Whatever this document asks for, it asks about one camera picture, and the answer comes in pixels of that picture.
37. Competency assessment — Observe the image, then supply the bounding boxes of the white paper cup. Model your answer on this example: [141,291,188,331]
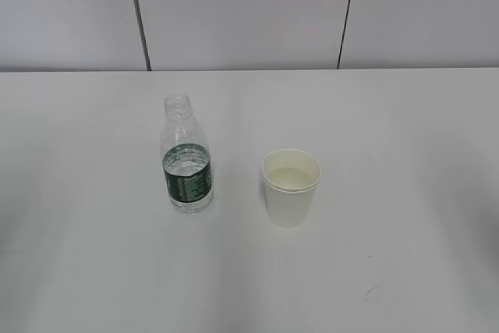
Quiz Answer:
[261,149,322,228]

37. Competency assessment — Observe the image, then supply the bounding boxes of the clear water bottle green label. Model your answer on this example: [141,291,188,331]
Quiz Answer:
[160,94,214,214]

